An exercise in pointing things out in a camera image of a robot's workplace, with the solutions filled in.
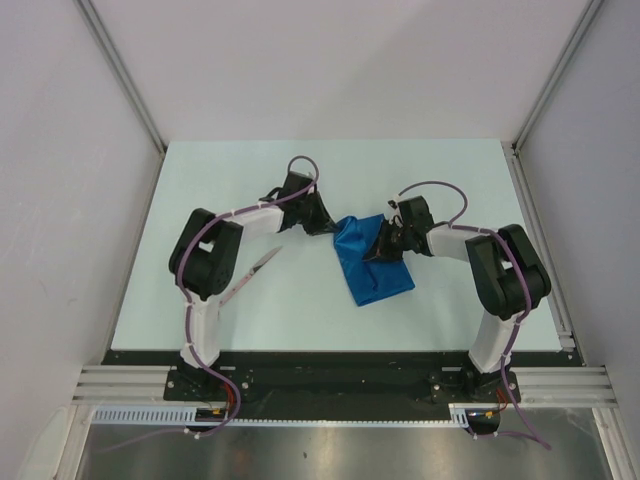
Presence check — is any aluminium right corner post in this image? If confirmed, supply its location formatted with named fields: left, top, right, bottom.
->
left=510, top=0, right=607, bottom=154

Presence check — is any blue satin napkin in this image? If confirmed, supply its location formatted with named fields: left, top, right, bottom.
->
left=333, top=214, right=415, bottom=307

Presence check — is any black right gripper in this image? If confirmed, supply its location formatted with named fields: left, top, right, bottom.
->
left=364, top=219, right=414, bottom=263

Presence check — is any aluminium left corner post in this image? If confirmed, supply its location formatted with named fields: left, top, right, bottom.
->
left=73, top=0, right=168, bottom=158

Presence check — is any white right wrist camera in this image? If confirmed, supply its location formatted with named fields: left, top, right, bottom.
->
left=388, top=199, right=403, bottom=226

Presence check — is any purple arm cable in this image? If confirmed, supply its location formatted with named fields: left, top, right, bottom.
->
left=394, top=180, right=551, bottom=449
left=175, top=155, right=321, bottom=374

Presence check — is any white slotted cable duct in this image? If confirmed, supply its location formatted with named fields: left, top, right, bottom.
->
left=89, top=402, right=474, bottom=429

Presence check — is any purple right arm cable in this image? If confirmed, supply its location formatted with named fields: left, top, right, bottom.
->
left=394, top=180, right=551, bottom=449

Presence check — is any aluminium front frame rail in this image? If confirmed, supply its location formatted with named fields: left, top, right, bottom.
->
left=73, top=365, right=617, bottom=408

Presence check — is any aluminium corner post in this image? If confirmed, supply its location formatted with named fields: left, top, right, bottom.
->
left=73, top=0, right=168, bottom=158
left=510, top=0, right=607, bottom=154

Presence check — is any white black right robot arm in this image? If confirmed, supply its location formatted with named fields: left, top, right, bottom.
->
left=363, top=196, right=551, bottom=401

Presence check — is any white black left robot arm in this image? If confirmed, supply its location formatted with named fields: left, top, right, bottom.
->
left=168, top=171, right=337, bottom=400

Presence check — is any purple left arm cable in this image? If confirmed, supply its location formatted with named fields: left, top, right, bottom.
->
left=175, top=155, right=321, bottom=374

